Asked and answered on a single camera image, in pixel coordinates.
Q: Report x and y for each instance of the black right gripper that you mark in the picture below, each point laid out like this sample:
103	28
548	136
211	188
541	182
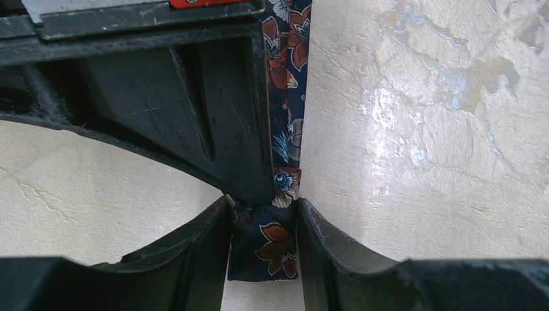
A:
192	97

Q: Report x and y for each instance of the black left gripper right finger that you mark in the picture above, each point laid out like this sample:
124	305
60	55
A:
339	273

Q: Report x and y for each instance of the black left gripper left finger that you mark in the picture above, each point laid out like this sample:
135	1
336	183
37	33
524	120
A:
183	270

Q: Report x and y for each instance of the navy floral tie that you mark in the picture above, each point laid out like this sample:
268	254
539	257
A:
263	245

